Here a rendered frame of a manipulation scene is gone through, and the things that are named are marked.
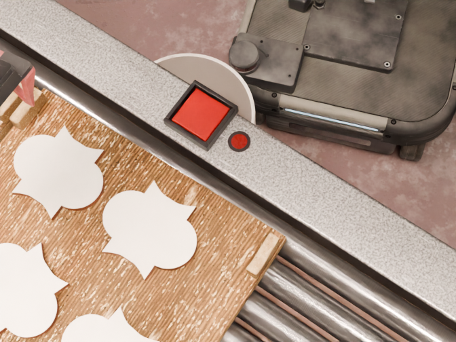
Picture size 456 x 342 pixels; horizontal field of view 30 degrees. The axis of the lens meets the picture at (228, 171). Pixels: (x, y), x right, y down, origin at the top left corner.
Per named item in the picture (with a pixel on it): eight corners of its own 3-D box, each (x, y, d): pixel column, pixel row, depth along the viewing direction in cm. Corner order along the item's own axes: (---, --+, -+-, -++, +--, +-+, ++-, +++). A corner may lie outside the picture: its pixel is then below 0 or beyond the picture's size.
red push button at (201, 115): (197, 91, 122) (196, 87, 121) (231, 112, 120) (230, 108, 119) (172, 123, 120) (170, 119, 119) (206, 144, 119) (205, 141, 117)
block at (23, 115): (39, 93, 121) (33, 84, 118) (49, 99, 120) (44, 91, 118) (13, 125, 119) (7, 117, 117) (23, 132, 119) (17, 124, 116)
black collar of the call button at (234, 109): (195, 84, 122) (194, 79, 121) (239, 110, 120) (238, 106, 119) (164, 124, 120) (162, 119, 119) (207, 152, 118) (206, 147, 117)
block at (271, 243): (270, 237, 111) (269, 231, 109) (281, 243, 111) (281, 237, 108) (245, 273, 110) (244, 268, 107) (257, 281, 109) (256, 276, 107)
